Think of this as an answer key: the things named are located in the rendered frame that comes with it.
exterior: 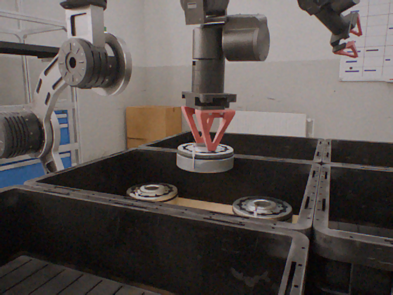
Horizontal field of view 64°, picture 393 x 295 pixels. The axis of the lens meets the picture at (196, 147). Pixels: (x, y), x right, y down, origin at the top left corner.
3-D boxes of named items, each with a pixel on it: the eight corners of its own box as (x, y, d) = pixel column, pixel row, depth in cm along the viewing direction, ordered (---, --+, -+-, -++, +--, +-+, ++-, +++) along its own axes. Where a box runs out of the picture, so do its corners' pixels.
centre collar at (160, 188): (134, 192, 62) (134, 189, 62) (148, 185, 67) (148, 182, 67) (156, 195, 61) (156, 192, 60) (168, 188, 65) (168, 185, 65)
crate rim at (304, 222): (19, 198, 46) (17, 182, 46) (135, 157, 73) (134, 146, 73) (309, 254, 31) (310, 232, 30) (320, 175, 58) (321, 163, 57)
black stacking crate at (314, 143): (137, 196, 75) (135, 148, 73) (189, 167, 102) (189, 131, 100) (315, 224, 60) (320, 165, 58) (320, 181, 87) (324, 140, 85)
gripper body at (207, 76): (211, 100, 62) (213, 61, 60) (237, 105, 53) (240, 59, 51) (181, 100, 60) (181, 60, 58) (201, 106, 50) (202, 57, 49)
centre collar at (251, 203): (244, 209, 54) (244, 205, 54) (251, 199, 59) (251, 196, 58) (273, 213, 52) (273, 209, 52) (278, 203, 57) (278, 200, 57)
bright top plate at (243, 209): (225, 215, 53) (226, 212, 53) (240, 196, 62) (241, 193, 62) (288, 225, 49) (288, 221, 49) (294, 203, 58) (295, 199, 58)
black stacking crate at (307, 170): (27, 259, 48) (19, 187, 46) (137, 196, 75) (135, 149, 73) (301, 338, 33) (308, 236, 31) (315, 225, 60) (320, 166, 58)
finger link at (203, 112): (217, 144, 61) (219, 95, 59) (234, 152, 55) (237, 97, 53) (183, 146, 59) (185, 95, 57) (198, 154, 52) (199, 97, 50)
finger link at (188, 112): (212, 141, 63) (213, 94, 61) (228, 149, 57) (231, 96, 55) (179, 143, 61) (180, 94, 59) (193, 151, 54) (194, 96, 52)
